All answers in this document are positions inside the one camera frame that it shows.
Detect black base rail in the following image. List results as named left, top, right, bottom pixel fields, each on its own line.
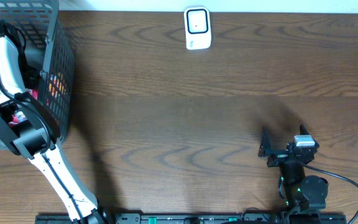
left=35, top=212, right=348, bottom=224

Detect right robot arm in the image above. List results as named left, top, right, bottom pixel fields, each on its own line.
left=258, top=125, right=328, bottom=223

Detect red purple pad packet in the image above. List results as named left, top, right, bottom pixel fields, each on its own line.
left=8, top=89, right=39, bottom=127

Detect grey plastic mesh basket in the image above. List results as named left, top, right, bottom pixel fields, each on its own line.
left=0, top=0, right=75, bottom=141

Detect white barcode scanner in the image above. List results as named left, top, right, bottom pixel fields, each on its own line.
left=183, top=6, right=212, bottom=50

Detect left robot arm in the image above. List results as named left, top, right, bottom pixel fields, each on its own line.
left=0, top=20, right=113, bottom=223

